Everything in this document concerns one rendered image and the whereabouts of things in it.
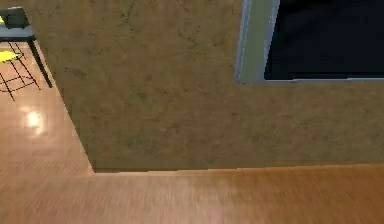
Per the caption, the dark grey box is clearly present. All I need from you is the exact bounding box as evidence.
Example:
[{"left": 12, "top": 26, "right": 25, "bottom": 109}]
[{"left": 0, "top": 6, "right": 32, "bottom": 30}]

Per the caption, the grey table with black legs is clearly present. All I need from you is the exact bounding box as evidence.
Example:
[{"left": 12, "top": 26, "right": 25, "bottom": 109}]
[{"left": 0, "top": 25, "right": 54, "bottom": 89}]

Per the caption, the dark window with grey frame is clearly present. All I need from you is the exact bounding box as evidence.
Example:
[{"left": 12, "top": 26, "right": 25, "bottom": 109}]
[{"left": 234, "top": 0, "right": 384, "bottom": 84}]

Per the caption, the yellow chair with wire legs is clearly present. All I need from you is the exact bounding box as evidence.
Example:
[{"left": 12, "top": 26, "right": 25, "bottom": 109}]
[{"left": 0, "top": 41, "right": 42, "bottom": 102}]

